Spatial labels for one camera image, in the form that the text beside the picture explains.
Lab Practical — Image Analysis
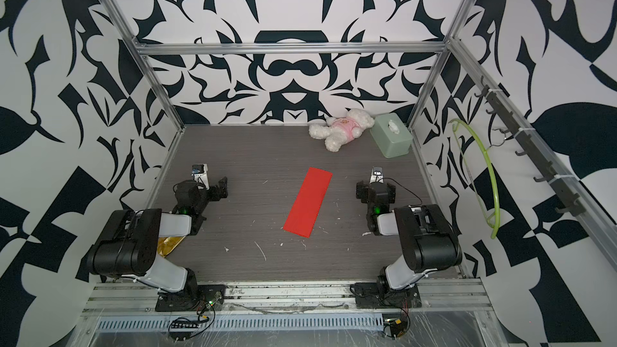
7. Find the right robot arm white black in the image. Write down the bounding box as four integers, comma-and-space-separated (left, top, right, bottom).
356, 182, 463, 295

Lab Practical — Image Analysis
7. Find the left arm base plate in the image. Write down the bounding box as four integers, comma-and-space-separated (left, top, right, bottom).
154, 284, 227, 313

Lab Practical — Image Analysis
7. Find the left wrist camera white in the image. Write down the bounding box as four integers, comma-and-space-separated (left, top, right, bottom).
191, 164, 210, 190

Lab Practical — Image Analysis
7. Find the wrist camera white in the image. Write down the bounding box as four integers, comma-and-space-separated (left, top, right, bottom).
370, 166, 384, 184
191, 164, 210, 190

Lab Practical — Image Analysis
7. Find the black hook rail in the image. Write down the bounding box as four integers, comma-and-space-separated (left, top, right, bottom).
476, 76, 586, 217

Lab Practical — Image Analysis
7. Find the white slotted cable duct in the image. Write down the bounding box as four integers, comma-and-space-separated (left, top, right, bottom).
96, 313, 385, 334

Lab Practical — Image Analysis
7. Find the small black connector box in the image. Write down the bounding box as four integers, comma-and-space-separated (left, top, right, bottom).
382, 318, 409, 340

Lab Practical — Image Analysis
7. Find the aluminium frame crossbar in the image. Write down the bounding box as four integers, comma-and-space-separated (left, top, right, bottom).
136, 41, 445, 56

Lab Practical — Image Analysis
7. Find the white plush teddy bear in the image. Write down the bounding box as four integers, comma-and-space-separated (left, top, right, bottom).
308, 109, 374, 153

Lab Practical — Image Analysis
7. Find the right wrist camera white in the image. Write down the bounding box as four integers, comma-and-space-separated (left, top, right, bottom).
370, 166, 384, 184

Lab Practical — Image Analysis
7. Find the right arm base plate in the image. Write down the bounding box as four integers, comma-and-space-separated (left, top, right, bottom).
350, 283, 423, 309

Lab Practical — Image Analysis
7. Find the yellow snack packet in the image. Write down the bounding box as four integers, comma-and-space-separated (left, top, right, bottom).
157, 236, 186, 258

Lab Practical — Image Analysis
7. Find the green tissue box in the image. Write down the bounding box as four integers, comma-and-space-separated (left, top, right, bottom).
371, 113, 413, 158

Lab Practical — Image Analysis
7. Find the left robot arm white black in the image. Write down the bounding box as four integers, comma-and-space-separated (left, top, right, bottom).
85, 177, 228, 297

